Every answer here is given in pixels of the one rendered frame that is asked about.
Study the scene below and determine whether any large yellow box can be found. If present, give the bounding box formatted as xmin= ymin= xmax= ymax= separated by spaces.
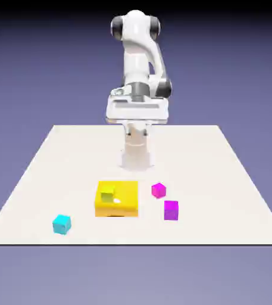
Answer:
xmin=94 ymin=180 xmax=139 ymax=218

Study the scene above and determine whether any small magenta cube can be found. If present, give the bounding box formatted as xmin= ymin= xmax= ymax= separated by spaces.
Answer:
xmin=151 ymin=182 xmax=167 ymax=199

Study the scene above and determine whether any small purple cube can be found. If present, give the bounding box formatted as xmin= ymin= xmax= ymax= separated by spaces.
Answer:
xmin=163 ymin=200 xmax=179 ymax=222

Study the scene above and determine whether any small cyan cube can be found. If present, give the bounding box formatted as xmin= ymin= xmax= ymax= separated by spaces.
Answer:
xmin=52 ymin=214 xmax=72 ymax=236

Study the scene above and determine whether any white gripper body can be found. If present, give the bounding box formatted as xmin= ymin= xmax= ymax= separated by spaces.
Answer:
xmin=105 ymin=94 xmax=170 ymax=125

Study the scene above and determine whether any small yellow-green cube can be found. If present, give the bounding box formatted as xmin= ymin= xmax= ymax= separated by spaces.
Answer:
xmin=100 ymin=185 xmax=116 ymax=204

